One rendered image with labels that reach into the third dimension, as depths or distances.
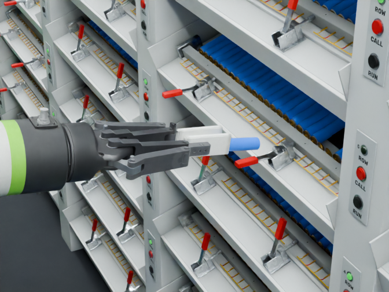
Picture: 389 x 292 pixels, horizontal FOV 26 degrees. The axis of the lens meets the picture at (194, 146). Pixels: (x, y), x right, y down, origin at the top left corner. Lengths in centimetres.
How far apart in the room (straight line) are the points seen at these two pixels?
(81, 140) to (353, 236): 38
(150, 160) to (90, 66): 109
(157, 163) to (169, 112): 63
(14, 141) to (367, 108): 43
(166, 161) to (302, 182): 27
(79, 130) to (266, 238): 52
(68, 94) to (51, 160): 139
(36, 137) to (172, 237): 85
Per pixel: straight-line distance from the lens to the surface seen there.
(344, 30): 118
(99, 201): 232
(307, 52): 120
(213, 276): 171
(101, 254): 245
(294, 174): 129
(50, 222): 282
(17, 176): 102
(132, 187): 200
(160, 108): 169
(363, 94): 105
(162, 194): 179
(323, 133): 132
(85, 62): 216
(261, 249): 146
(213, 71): 153
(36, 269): 262
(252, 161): 128
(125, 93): 195
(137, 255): 211
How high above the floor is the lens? 157
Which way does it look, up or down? 29 degrees down
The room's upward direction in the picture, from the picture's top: straight up
